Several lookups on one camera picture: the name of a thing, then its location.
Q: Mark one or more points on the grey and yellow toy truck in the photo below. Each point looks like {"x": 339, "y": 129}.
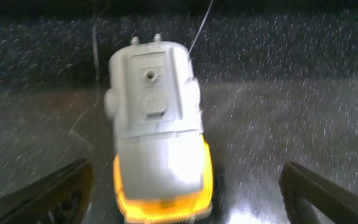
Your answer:
{"x": 157, "y": 124}

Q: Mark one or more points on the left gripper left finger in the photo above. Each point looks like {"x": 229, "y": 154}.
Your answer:
{"x": 45, "y": 196}

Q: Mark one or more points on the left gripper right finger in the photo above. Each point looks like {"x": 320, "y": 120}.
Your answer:
{"x": 325, "y": 196}

